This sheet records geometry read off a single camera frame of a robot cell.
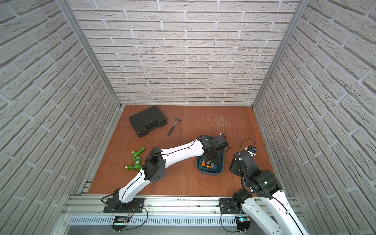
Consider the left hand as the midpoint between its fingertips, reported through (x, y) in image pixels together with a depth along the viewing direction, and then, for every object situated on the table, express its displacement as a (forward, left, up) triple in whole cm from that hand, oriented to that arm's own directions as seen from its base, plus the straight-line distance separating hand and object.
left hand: (219, 161), depth 83 cm
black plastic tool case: (+33, +49, -2) cm, 59 cm away
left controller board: (-28, +52, -9) cm, 60 cm away
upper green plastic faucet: (+7, +52, -6) cm, 53 cm away
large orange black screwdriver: (-3, +5, -3) cm, 7 cm away
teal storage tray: (-3, +6, -3) cm, 7 cm away
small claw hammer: (+30, +29, -6) cm, 43 cm away
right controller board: (-29, -9, -7) cm, 31 cm away
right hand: (-6, -7, +10) cm, 14 cm away
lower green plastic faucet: (-1, +49, -6) cm, 49 cm away
